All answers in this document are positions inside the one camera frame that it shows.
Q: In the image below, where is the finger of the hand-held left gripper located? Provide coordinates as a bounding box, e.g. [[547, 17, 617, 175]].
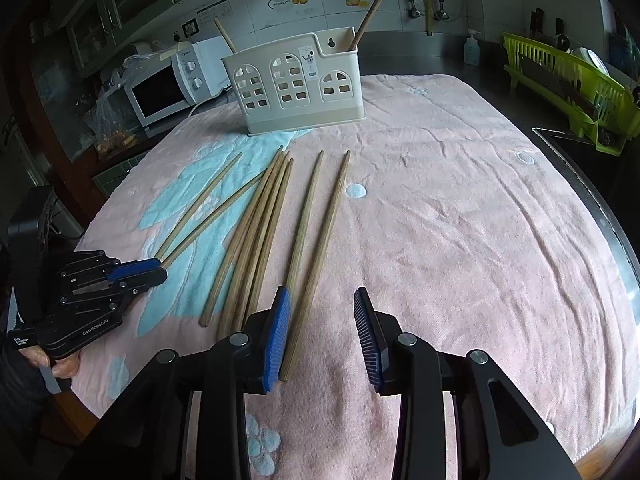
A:
[[56, 250, 162, 287], [50, 267, 168, 312]]

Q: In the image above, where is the green base cabinet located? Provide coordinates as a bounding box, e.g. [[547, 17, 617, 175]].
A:
[[92, 152, 146, 196]]

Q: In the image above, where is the hand soap pump bottle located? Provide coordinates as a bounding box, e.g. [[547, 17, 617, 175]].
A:
[[463, 29, 481, 66]]

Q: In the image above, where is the dark cutting board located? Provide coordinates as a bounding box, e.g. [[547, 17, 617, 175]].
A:
[[517, 52, 598, 121]]

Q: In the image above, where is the tapered wooden chopstick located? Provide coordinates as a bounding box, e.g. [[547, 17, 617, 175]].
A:
[[279, 150, 352, 382], [161, 172, 267, 266], [214, 18, 237, 55], [348, 0, 394, 52]]

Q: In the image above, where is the person's left forearm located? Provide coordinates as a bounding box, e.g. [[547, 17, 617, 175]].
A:
[[0, 355, 56, 441]]

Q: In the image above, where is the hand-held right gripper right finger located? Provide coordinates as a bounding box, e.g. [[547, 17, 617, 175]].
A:
[[353, 287, 583, 480]]

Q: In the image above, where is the white microwave oven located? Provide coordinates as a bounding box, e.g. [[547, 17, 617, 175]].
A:
[[122, 40, 236, 128]]

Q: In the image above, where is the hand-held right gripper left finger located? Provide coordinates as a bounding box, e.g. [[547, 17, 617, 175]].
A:
[[60, 286, 292, 480]]

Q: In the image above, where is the green plastic dish rack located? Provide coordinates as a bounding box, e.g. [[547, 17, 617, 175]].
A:
[[501, 32, 640, 156]]

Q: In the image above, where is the steel sink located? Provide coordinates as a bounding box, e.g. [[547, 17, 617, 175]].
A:
[[531, 126, 640, 286]]

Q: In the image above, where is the clear plastic food bag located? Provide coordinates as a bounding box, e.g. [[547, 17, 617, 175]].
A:
[[82, 67, 138, 156]]

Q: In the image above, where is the bunch of wooden chopsticks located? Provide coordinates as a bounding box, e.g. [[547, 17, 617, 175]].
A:
[[154, 146, 325, 338]]

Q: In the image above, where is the person's left hand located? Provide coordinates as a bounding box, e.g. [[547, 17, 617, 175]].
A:
[[24, 347, 82, 381]]

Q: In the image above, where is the pink and blue towel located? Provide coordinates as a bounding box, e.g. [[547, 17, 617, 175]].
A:
[[70, 74, 640, 480]]

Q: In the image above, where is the cream plastic utensil holder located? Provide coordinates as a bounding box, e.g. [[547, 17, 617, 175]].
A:
[[221, 32, 366, 137]]

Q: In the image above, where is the green wall cabinet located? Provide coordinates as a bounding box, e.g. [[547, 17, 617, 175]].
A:
[[65, 0, 281, 78]]

